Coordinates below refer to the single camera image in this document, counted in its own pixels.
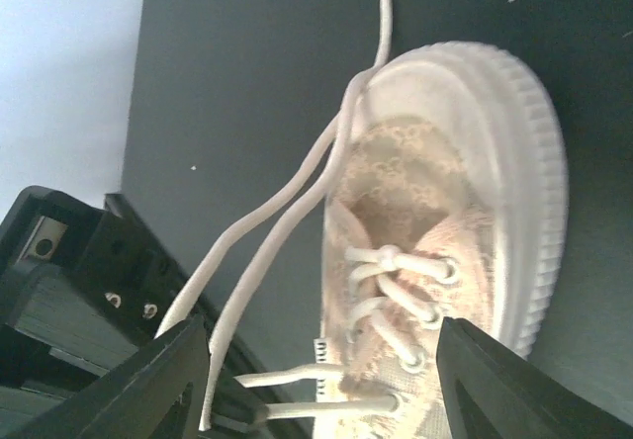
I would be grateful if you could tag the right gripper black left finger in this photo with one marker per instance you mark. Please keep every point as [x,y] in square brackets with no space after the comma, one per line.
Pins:
[156,393]

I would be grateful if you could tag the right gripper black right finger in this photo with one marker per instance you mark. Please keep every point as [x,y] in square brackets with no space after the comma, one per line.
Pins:
[490,392]

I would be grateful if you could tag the white shoelace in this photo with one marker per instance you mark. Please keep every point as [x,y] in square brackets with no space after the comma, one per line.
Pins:
[335,137]

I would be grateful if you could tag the beige sneaker shoe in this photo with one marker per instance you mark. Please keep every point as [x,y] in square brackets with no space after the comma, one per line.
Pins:
[453,202]

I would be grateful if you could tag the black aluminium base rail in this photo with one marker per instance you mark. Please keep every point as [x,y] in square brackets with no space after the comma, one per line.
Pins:
[82,290]

